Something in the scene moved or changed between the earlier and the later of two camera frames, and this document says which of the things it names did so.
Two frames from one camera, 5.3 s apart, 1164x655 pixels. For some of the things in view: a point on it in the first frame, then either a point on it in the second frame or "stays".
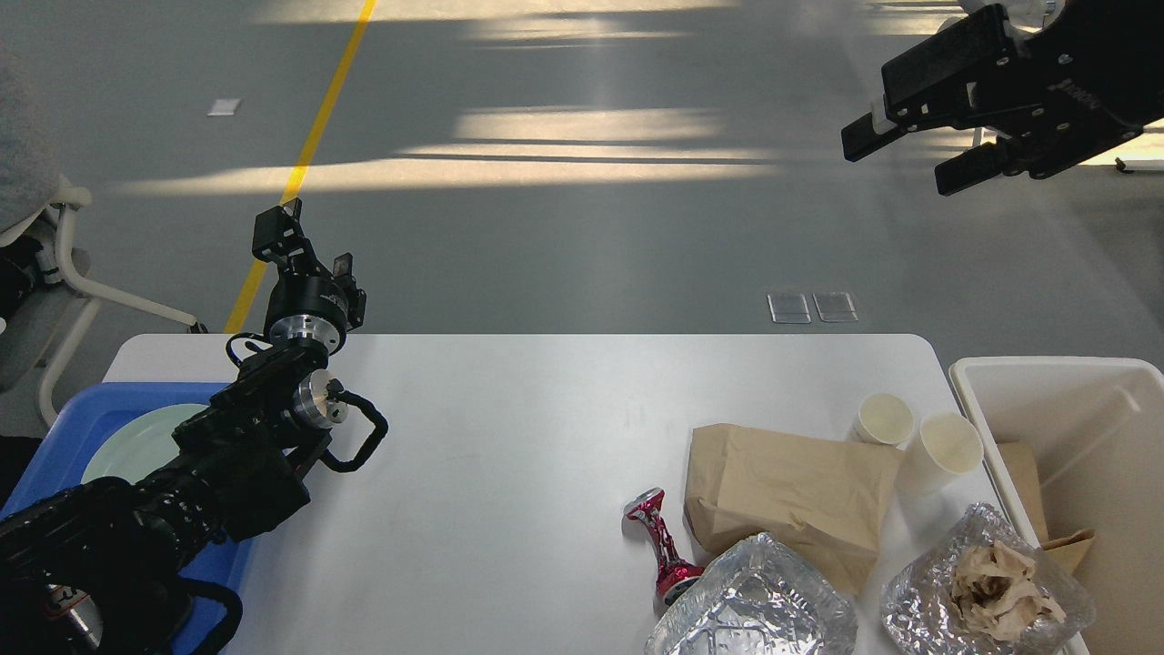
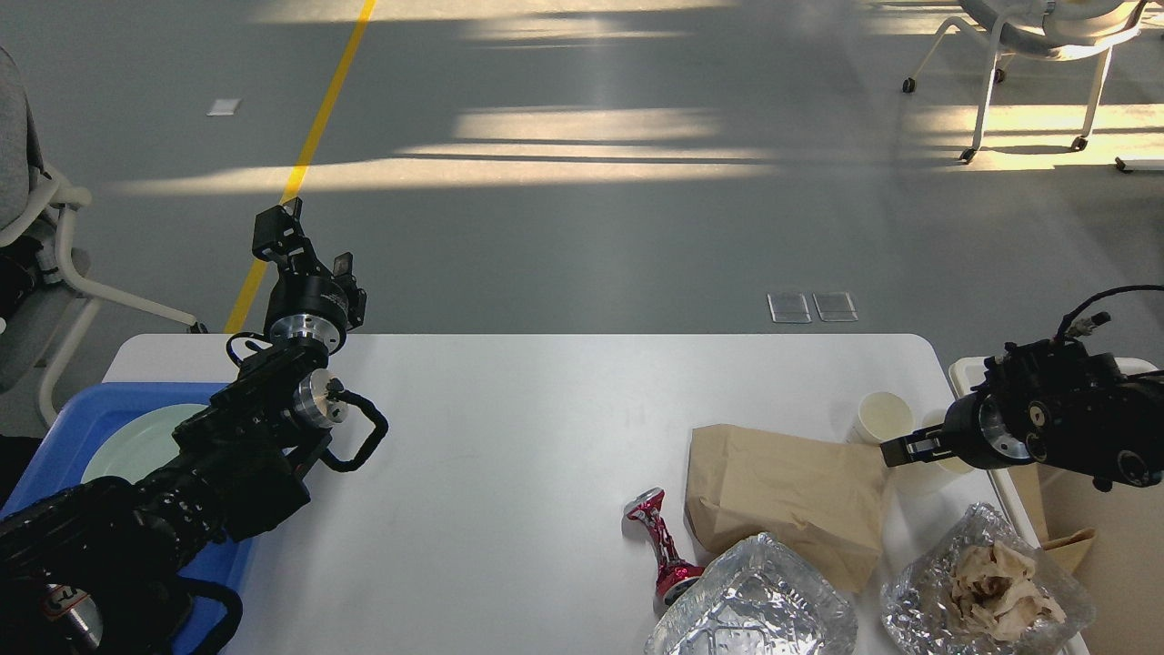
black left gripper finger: x=343 y=265 stays
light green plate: x=141 y=443 stays
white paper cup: x=886 y=418 stays
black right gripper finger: x=931 y=84 → x=922 y=446
